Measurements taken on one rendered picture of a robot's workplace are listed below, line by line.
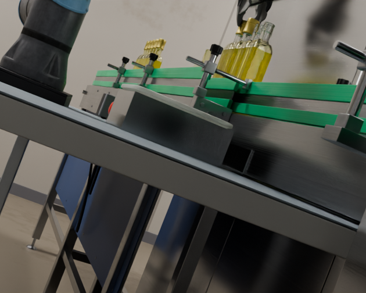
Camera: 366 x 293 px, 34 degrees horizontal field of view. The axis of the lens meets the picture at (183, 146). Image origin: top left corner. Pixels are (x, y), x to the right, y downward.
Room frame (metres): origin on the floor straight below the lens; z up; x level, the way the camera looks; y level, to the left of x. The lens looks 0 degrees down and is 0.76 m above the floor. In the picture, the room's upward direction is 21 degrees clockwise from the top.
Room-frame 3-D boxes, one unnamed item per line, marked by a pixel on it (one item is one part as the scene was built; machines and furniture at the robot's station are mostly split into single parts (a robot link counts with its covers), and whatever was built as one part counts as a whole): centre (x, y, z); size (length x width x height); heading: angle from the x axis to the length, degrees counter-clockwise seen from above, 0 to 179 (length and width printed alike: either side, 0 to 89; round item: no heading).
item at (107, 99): (2.05, 0.27, 0.79); 0.08 x 0.08 x 0.08; 18
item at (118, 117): (1.26, 0.02, 0.79); 0.27 x 0.17 x 0.08; 108
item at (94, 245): (2.25, 0.19, 0.54); 1.59 x 0.18 x 0.43; 18
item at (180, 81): (2.25, 0.28, 0.93); 1.75 x 0.01 x 0.08; 18
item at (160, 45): (2.60, 0.25, 1.02); 0.06 x 0.06 x 0.28; 18
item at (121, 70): (2.38, 0.36, 0.94); 0.07 x 0.04 x 0.13; 108
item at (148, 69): (1.95, 0.22, 0.94); 0.07 x 0.04 x 0.13; 108
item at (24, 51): (1.35, 0.37, 0.83); 0.15 x 0.15 x 0.10
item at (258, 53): (1.55, -0.09, 0.99); 0.06 x 0.06 x 0.21; 18
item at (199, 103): (1.40, -0.03, 0.85); 0.09 x 0.04 x 0.07; 108
